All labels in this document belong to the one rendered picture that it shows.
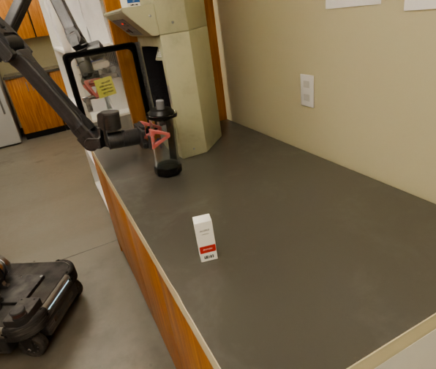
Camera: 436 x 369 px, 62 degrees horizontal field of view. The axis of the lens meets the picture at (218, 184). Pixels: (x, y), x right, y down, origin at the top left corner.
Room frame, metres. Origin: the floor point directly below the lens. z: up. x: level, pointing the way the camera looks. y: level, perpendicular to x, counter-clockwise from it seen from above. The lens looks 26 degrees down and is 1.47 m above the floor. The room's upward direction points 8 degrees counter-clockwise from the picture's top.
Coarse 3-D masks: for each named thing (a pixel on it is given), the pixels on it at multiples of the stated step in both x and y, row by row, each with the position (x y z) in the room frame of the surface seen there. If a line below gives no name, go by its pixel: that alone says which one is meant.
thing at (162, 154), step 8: (176, 112) 1.25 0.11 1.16; (152, 120) 1.21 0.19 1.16; (160, 120) 1.20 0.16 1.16; (168, 120) 1.22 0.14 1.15; (152, 128) 1.22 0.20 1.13; (160, 128) 1.21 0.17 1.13; (168, 128) 1.22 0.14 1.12; (160, 136) 1.21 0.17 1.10; (176, 136) 1.25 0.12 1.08; (160, 144) 1.21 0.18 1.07; (168, 144) 1.21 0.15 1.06; (176, 144) 1.24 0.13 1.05; (160, 152) 1.22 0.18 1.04; (168, 152) 1.21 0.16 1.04; (176, 152) 1.24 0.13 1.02; (160, 160) 1.22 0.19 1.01; (168, 160) 1.21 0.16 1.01; (176, 160) 1.23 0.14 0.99; (160, 168) 1.22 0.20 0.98; (168, 168) 1.21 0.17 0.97
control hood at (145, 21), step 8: (128, 8) 1.34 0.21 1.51; (136, 8) 1.36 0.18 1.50; (144, 8) 1.37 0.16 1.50; (152, 8) 1.38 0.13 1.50; (112, 16) 1.52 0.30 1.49; (120, 16) 1.42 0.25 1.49; (128, 16) 1.35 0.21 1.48; (136, 16) 1.35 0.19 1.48; (144, 16) 1.36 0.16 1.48; (152, 16) 1.37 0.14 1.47; (136, 24) 1.37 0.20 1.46; (144, 24) 1.36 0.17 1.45; (152, 24) 1.37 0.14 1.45; (144, 32) 1.41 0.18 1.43; (152, 32) 1.37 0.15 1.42
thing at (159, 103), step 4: (156, 100) 1.25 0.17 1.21; (160, 100) 1.25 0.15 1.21; (156, 104) 1.25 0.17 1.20; (160, 104) 1.24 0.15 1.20; (164, 104) 1.25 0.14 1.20; (152, 108) 1.26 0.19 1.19; (156, 108) 1.26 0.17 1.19; (160, 108) 1.24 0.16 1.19; (164, 108) 1.25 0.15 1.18; (168, 108) 1.25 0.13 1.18; (152, 112) 1.23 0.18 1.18; (156, 112) 1.22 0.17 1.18; (160, 112) 1.22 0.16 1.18; (164, 112) 1.22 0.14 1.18; (168, 112) 1.23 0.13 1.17; (172, 112) 1.24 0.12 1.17
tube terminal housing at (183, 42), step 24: (144, 0) 1.48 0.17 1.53; (168, 0) 1.40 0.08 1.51; (192, 0) 1.50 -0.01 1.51; (168, 24) 1.39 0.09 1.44; (192, 24) 1.47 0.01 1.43; (168, 48) 1.39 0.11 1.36; (192, 48) 1.43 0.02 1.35; (168, 72) 1.38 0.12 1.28; (192, 72) 1.42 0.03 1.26; (192, 96) 1.41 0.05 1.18; (216, 96) 1.60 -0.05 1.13; (192, 120) 1.41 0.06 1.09; (216, 120) 1.56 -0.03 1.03; (192, 144) 1.40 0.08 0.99
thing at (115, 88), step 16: (80, 64) 1.54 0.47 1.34; (96, 64) 1.57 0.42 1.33; (112, 64) 1.60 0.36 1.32; (128, 64) 1.63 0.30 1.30; (80, 80) 1.53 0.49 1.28; (96, 80) 1.56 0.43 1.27; (112, 80) 1.59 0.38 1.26; (128, 80) 1.62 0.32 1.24; (80, 96) 1.52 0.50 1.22; (96, 96) 1.55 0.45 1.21; (112, 96) 1.58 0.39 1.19; (128, 96) 1.62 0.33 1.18; (96, 112) 1.54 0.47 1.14; (128, 112) 1.61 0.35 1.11; (144, 112) 1.64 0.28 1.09; (128, 128) 1.60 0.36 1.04
